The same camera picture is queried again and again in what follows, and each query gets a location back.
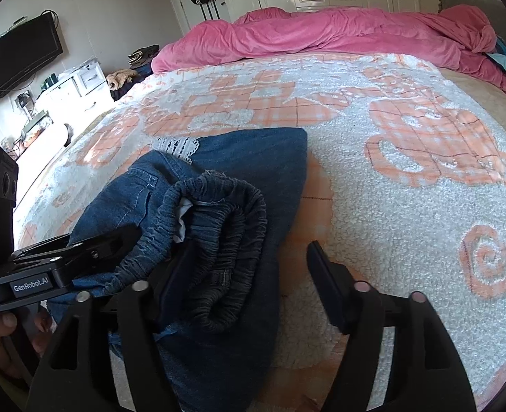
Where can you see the black wall television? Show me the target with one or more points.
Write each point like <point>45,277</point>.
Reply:
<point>19,58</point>

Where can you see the white orange printed blanket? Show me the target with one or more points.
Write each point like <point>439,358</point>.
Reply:
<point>407,180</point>

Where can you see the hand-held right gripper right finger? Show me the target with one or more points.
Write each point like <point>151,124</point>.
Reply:
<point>327,285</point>

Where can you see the blue denim pants lace trim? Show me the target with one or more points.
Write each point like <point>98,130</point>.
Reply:
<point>236,223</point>

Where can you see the beige bed sheet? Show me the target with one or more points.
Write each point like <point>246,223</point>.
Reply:
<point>489,94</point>

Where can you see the dark clothes pile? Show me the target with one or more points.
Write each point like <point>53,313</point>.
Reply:
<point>143,58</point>

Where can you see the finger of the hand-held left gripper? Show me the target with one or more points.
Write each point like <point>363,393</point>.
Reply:
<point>103,246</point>

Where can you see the pink duvet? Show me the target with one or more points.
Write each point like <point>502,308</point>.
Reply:
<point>321,34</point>

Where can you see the grey pillow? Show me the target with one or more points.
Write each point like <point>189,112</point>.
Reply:
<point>472,2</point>

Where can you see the white dresser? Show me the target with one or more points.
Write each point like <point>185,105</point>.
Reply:
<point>85,90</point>

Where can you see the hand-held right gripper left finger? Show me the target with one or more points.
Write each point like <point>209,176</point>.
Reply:
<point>171,292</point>

